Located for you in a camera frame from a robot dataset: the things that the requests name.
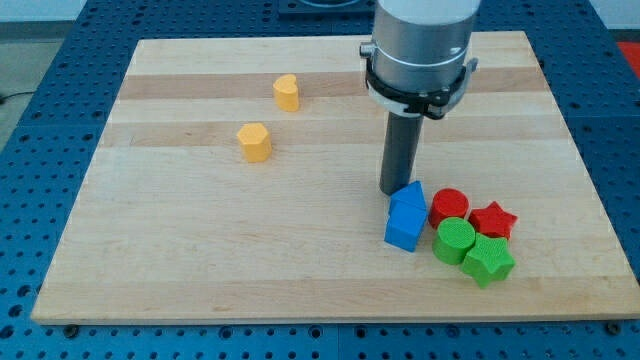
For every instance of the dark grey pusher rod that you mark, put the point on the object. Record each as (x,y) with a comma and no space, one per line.
(401,141)

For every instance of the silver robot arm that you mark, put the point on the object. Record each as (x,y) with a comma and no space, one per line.
(416,68)

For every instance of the yellow heart block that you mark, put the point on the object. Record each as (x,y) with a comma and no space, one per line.
(286,93)

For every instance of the blue triangle block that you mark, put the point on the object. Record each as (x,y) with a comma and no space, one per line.
(409,199)

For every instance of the red cylinder block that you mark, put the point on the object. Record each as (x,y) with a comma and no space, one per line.
(447,202)

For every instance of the blue cube block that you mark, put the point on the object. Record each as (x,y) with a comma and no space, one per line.
(404,226)

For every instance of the green cylinder block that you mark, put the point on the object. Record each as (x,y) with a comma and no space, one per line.
(454,238)

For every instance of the red star block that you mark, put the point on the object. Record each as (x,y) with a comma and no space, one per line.
(493,221)

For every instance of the yellow hexagon block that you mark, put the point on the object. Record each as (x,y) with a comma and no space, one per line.
(255,142)

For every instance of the green star block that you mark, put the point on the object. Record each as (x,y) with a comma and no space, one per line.
(488,260)

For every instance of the wooden board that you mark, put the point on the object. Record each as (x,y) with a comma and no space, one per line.
(171,224)

